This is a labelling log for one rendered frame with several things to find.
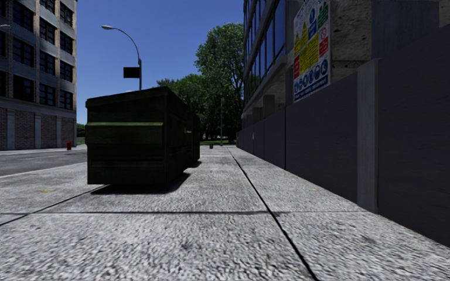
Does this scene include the dark green dumpster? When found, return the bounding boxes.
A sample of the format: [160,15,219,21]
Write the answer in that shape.
[189,111,202,167]
[85,86,194,186]

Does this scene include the trees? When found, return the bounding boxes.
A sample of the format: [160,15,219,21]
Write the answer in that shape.
[156,22,245,142]

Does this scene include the grey street lamp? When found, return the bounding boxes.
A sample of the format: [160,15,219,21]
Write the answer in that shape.
[101,25,143,91]

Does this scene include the dark grey hoarding fence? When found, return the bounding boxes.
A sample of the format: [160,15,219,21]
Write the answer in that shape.
[236,23,450,248]

